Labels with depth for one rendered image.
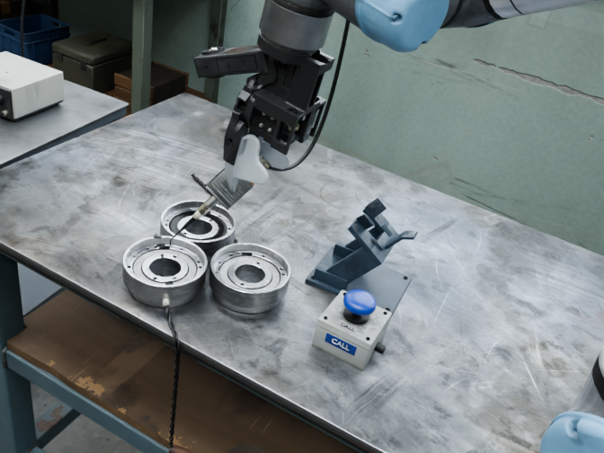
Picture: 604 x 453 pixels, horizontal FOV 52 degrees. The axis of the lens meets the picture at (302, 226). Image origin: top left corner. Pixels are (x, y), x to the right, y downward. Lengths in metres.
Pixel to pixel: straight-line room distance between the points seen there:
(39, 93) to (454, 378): 1.09
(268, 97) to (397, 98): 1.71
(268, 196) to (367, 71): 1.44
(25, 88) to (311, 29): 0.91
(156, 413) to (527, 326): 0.56
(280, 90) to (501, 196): 1.77
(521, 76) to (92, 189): 1.62
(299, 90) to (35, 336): 0.65
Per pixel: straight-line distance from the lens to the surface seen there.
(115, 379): 1.05
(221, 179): 0.81
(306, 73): 0.70
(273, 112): 0.71
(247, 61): 0.73
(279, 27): 0.68
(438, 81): 2.34
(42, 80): 1.51
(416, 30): 0.59
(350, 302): 0.73
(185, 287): 0.77
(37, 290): 1.74
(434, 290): 0.92
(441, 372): 0.80
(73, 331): 1.13
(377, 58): 2.40
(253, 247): 0.85
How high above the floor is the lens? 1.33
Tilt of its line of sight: 33 degrees down
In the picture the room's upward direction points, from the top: 12 degrees clockwise
